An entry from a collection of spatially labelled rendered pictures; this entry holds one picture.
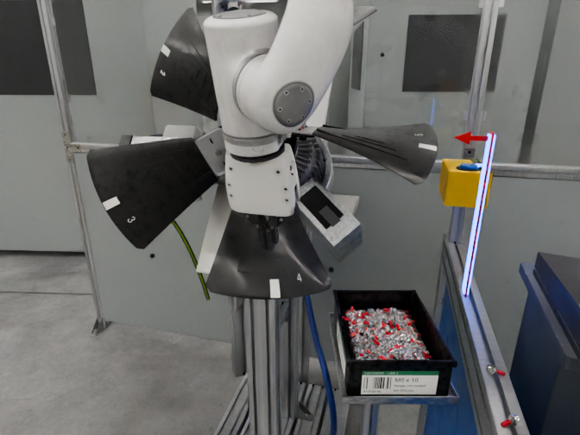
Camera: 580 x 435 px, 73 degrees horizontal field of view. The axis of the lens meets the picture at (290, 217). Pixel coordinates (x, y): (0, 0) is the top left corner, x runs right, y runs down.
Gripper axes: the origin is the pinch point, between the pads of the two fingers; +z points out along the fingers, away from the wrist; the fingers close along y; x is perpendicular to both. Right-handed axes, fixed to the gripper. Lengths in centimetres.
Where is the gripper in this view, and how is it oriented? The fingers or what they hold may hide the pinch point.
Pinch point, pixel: (268, 235)
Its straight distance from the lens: 62.5
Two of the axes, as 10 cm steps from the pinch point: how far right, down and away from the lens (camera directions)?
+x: -2.5, 5.9, -7.7
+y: -9.7, -0.9, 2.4
